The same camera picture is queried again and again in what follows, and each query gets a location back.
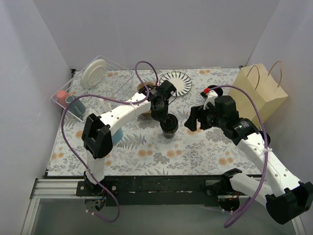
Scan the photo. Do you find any dark teal cup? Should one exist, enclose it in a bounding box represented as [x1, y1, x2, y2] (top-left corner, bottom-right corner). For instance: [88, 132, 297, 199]
[65, 95, 86, 118]

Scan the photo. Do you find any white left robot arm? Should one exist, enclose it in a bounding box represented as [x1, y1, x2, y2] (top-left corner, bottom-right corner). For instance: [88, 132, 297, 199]
[82, 81, 178, 196]

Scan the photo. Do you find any stack of black cups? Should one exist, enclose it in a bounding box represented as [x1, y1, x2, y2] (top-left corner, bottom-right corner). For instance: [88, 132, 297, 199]
[208, 85, 224, 96]

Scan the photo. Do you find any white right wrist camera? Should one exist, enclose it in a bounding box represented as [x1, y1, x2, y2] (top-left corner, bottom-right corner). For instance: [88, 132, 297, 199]
[200, 88, 218, 110]

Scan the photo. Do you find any black takeout coffee cup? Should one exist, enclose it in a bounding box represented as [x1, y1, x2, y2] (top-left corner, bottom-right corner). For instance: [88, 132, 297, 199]
[162, 130, 176, 139]

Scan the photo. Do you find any stack of black lids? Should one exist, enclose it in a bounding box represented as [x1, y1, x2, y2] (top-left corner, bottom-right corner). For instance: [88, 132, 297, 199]
[266, 134, 271, 146]

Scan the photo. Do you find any light blue straw cup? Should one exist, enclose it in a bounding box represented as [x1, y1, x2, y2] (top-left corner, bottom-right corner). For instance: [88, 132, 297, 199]
[112, 128, 123, 145]

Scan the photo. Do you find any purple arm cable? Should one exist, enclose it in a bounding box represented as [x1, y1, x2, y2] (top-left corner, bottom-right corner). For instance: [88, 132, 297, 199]
[207, 84, 269, 229]
[60, 61, 158, 223]

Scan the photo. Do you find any plain white plate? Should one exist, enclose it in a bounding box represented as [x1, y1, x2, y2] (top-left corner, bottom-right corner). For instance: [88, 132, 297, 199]
[80, 59, 107, 89]

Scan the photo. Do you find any blue striped white plate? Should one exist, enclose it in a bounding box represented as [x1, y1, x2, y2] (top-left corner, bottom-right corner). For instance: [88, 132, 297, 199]
[159, 71, 192, 97]

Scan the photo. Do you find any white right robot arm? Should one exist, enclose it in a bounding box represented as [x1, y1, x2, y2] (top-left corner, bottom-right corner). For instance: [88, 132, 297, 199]
[184, 95, 313, 225]

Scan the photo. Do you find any black coffee cup lid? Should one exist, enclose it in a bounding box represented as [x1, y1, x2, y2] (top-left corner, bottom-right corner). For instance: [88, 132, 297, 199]
[160, 114, 179, 134]

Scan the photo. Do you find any floral tablecloth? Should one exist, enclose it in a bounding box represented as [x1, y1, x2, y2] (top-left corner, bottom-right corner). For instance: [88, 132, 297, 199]
[47, 68, 261, 177]

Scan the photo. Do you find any brown cardboard cup carrier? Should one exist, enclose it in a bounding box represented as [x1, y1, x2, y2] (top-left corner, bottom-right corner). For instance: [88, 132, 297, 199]
[136, 82, 157, 117]

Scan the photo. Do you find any pink cup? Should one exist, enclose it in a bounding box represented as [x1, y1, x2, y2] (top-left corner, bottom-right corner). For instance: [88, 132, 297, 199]
[56, 90, 70, 108]

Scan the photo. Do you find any white wrapped straws bundle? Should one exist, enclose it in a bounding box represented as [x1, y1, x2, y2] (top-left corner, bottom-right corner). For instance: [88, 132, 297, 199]
[88, 99, 112, 116]

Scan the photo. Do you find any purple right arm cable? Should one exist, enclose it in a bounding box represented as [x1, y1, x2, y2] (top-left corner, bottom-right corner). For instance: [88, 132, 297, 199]
[207, 84, 269, 229]

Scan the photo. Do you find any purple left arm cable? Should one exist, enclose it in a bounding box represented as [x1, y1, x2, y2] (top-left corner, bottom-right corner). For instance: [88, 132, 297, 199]
[60, 61, 158, 223]

